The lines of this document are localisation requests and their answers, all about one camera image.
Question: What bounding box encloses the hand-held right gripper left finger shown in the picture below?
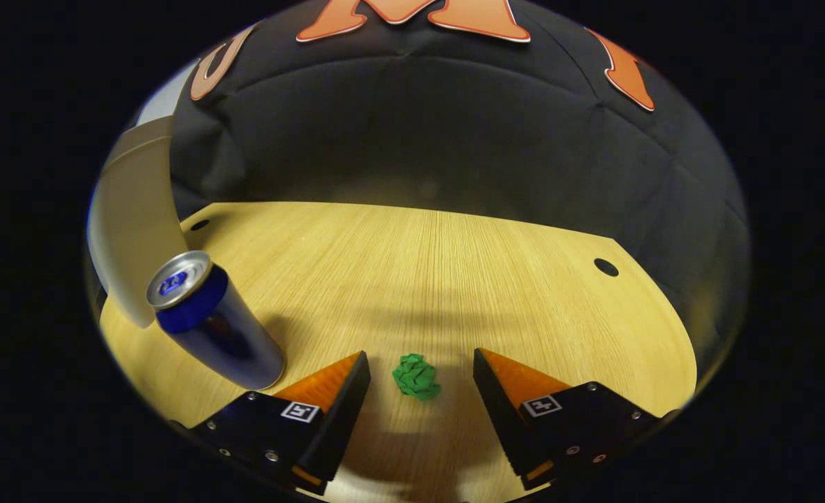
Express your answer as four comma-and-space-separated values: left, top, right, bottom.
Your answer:
172, 351, 372, 497

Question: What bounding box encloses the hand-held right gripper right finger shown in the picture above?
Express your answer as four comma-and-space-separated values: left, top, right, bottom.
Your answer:
472, 347, 682, 491

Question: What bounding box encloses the white desktop garbage bin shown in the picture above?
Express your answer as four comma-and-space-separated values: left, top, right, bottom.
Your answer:
85, 115, 191, 329

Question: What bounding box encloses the blue pop can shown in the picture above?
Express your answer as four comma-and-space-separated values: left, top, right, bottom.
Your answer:
146, 250, 286, 391

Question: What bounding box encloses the wooden desktop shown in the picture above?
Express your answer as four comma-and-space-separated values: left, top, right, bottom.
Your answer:
98, 201, 699, 503

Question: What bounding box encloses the green paper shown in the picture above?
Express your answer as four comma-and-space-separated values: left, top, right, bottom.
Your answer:
392, 353, 443, 402

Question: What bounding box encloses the black backdrop cloth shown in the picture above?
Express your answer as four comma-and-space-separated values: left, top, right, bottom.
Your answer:
168, 0, 752, 364

